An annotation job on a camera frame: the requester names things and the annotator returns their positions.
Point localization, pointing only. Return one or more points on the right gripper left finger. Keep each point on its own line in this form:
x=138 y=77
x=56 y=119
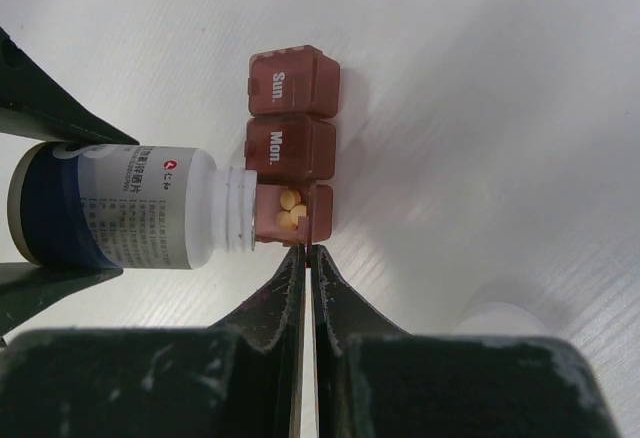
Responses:
x=240 y=377

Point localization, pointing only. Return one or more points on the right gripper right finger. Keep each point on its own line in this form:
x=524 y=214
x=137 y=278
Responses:
x=376 y=380

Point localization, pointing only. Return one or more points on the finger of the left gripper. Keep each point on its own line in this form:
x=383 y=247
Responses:
x=27 y=290
x=33 y=105

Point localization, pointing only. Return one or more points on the white bottle cap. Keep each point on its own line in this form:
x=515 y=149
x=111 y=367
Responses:
x=499 y=318

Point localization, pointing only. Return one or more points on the white pill bottle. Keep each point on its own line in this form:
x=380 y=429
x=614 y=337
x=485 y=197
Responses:
x=128 y=206

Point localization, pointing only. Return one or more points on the red weekly pill organizer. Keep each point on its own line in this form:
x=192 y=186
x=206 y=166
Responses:
x=291 y=142

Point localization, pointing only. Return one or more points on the yellow pill in organizer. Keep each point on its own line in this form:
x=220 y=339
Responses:
x=298 y=211
x=289 y=199
x=284 y=221

